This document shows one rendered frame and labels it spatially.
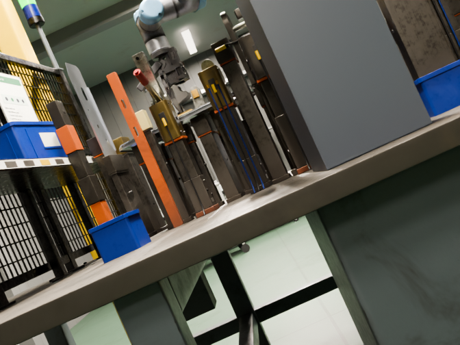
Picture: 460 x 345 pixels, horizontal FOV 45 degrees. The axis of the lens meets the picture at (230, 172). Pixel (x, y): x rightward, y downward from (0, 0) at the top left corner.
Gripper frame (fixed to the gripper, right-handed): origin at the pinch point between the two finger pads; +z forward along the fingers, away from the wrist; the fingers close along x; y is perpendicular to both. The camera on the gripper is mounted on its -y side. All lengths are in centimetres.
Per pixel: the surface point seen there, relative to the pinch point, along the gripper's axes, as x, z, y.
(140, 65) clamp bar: -22.1, -13.1, -0.6
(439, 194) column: -85, 45, 52
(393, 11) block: -42, 8, 66
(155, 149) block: -18.9, 11.0, -7.4
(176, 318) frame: -96, 46, 6
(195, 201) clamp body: -24.3, 30.1, -1.2
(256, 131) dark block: -29.6, 19.3, 23.6
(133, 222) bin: -51, 29, -11
